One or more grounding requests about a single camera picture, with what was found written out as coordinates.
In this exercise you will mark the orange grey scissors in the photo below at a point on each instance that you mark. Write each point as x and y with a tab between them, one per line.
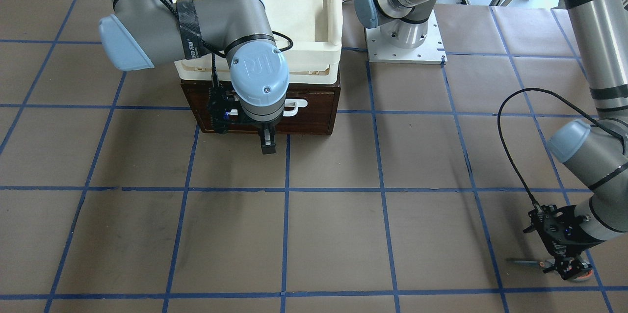
539	264

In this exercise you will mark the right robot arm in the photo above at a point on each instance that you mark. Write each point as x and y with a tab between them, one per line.
142	34

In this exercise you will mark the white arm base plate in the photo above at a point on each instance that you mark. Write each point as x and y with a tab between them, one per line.
401	42

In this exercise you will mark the cream plastic tray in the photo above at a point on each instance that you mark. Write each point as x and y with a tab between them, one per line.
315	27

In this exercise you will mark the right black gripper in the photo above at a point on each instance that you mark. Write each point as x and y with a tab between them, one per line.
267	141

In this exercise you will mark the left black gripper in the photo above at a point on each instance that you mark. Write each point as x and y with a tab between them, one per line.
575	238

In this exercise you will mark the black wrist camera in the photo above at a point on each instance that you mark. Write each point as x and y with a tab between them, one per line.
219	105

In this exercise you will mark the white drawer handle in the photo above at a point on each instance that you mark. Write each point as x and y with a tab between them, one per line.
292	107

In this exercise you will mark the dark wooden drawer cabinet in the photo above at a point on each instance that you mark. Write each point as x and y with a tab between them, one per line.
314	105

